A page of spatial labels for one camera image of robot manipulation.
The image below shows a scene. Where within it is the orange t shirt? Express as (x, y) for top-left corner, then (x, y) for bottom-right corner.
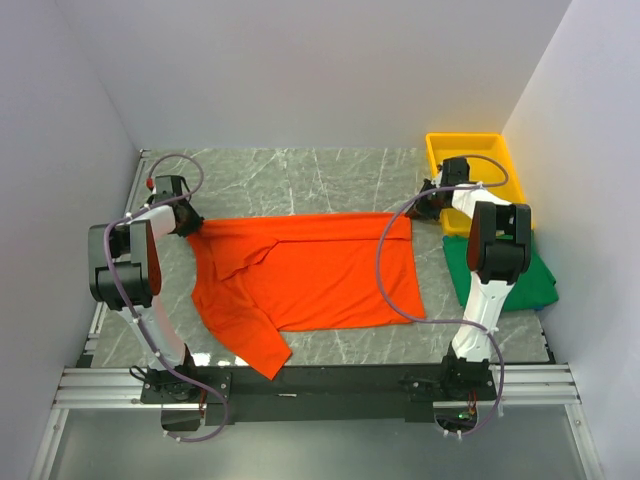
(187, 212), (425, 379)

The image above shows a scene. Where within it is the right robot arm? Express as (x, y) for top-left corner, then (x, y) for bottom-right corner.
(405, 156), (532, 399)

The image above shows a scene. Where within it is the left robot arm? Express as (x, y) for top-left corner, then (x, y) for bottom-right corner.
(88, 175), (203, 403)

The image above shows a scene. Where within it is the yellow plastic bin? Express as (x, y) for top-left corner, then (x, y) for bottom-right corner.
(425, 131), (536, 239)

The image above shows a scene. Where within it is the folded green t shirt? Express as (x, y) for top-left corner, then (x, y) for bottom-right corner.
(442, 236), (559, 312)

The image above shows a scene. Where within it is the black base beam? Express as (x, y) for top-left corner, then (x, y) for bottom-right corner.
(140, 363), (498, 426)

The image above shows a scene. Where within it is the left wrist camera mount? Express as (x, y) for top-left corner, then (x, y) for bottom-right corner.
(145, 176), (167, 195)

